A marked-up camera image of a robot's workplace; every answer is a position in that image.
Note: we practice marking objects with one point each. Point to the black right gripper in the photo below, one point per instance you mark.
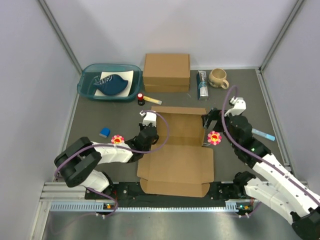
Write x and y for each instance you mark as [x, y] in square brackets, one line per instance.
[212, 116]

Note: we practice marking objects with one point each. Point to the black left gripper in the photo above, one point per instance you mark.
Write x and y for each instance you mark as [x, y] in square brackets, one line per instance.
[141, 126]

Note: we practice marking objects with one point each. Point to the brown cardboard box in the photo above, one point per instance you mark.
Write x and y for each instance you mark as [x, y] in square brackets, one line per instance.
[180, 165]

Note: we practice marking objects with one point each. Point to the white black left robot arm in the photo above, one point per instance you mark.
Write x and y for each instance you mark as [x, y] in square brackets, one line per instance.
[76, 165]

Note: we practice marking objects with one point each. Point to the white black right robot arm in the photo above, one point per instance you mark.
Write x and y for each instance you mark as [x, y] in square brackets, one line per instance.
[271, 183]

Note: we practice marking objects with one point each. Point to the blue toothpaste box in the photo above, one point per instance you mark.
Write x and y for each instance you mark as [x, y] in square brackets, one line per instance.
[202, 85]

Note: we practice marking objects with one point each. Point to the lower folded cardboard box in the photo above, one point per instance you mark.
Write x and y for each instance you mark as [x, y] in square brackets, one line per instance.
[166, 88]

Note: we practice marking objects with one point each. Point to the folded cardboard box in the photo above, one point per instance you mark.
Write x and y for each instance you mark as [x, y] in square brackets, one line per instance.
[166, 88]
[166, 69]

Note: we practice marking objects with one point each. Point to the upper folded cardboard box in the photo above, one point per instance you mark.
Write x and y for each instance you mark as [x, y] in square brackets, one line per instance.
[166, 69]

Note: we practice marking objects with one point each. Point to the pink flower toy right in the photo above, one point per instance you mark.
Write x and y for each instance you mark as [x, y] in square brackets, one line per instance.
[213, 138]

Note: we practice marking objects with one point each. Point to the pink flower toy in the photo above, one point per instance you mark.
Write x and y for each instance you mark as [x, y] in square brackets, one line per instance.
[213, 138]
[117, 139]

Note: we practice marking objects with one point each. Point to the pink flower toy left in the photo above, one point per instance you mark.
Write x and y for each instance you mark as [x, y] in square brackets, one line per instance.
[117, 139]

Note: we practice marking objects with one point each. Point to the red black stamp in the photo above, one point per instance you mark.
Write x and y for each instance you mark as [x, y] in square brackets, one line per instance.
[140, 99]

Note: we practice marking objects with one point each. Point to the yellow highlighter marker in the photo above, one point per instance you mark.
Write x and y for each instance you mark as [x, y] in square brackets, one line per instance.
[152, 100]

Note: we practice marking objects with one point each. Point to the blue small eraser block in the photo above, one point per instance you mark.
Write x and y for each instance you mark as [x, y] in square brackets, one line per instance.
[105, 132]

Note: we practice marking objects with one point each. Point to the beige ceramic mug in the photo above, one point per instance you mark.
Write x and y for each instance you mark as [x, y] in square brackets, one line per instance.
[218, 78]

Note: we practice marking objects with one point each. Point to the light blue marker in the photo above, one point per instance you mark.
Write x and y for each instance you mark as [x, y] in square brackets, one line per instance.
[263, 134]

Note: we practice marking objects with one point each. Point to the dark blue shoe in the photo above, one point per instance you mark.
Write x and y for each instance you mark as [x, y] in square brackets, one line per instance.
[111, 85]

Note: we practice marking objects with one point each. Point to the teal plastic bin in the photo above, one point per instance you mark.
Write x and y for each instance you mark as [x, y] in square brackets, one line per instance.
[85, 85]

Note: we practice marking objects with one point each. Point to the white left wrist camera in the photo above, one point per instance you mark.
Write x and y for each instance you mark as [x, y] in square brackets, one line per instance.
[148, 118]

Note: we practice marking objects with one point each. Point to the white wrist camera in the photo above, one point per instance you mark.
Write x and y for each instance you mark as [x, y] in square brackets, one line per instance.
[238, 107]
[148, 118]

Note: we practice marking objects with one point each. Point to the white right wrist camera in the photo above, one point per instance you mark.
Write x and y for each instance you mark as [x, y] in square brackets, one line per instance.
[238, 107]

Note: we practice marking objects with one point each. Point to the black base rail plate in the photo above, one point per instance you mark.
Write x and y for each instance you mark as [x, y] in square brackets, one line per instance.
[130, 194]

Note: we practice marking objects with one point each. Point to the grey slotted cable duct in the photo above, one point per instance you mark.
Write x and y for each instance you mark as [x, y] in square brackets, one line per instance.
[229, 206]

